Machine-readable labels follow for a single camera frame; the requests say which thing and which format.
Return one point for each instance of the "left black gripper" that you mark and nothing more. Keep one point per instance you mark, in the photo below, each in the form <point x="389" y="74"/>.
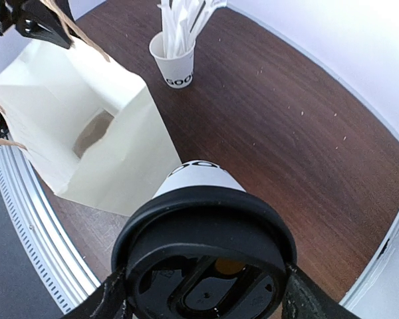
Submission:
<point x="33" y="19"/>

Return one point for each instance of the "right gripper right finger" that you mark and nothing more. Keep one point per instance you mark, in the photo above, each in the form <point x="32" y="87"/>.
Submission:
<point x="304" y="299"/>

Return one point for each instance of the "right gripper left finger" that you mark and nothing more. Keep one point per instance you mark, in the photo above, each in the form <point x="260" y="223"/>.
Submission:
<point x="107" y="302"/>

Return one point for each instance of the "black plastic cup lid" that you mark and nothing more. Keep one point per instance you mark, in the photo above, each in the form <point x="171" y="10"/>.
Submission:
<point x="205" y="252"/>

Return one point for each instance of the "brown paper bag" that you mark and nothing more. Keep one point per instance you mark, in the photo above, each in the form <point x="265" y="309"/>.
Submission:
<point x="48" y="95"/>

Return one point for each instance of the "white paper coffee cup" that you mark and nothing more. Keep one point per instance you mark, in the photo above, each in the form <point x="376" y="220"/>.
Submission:
<point x="197" y="173"/>

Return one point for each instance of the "white wrapped straws bundle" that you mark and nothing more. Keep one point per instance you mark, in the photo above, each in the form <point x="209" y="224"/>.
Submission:
<point x="183" y="21"/>

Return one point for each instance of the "white straw holder cup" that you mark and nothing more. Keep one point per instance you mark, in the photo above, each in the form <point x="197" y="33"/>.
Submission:
<point x="177" y="72"/>

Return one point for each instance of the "aluminium front rail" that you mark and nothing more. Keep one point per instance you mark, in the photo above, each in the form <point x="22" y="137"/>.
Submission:
<point x="61" y="268"/>

